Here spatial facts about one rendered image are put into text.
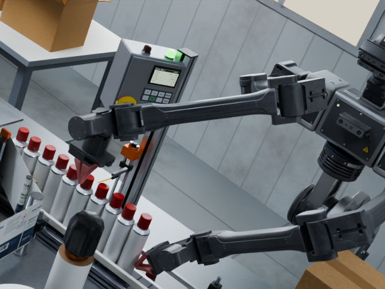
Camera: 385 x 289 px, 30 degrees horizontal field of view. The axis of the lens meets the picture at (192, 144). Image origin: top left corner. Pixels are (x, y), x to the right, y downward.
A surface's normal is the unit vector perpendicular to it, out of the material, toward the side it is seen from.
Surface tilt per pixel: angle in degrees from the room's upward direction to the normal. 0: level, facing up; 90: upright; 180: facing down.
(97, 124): 56
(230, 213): 0
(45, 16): 90
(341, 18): 90
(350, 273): 0
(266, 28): 90
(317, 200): 90
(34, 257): 0
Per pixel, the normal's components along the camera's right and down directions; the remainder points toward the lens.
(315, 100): 0.64, 0.02
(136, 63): 0.37, 0.55
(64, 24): 0.79, 0.51
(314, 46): -0.55, 0.18
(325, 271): 0.36, -0.83
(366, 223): 0.78, -0.21
